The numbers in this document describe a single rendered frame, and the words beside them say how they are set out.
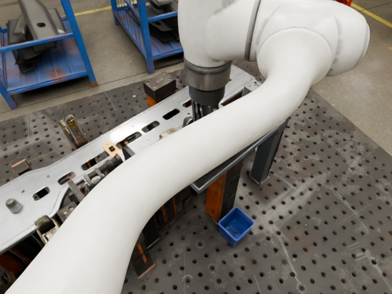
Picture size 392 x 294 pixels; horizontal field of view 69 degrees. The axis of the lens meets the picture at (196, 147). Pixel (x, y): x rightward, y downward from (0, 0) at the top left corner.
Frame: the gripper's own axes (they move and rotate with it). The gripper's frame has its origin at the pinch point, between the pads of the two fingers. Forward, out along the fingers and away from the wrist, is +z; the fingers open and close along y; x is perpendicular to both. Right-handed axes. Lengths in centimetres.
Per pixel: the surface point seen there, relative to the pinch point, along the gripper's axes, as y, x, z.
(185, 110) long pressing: 36.7, -9.9, 23.6
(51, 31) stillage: 231, 37, 74
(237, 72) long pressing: 50, -42, 24
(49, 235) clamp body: 1.7, 44.3, 16.5
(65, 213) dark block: 3.0, 38.3, 11.6
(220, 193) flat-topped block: -0.1, -6.5, 29.4
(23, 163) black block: 37, 52, 24
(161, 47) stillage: 217, -59, 108
